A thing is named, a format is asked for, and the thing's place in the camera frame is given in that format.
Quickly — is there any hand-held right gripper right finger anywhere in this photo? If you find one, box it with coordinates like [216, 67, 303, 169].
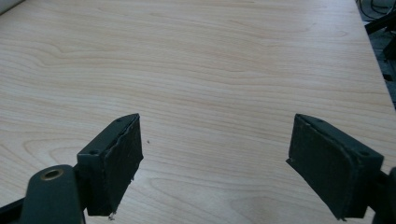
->
[285, 113, 385, 221]

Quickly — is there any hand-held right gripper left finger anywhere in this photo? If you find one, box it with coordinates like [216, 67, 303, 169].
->
[76, 113, 145, 217]

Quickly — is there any black metal stand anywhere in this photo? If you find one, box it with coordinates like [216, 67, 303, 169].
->
[363, 12, 396, 82]

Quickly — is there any black cable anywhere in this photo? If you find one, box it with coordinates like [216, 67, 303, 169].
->
[358, 0, 396, 19]

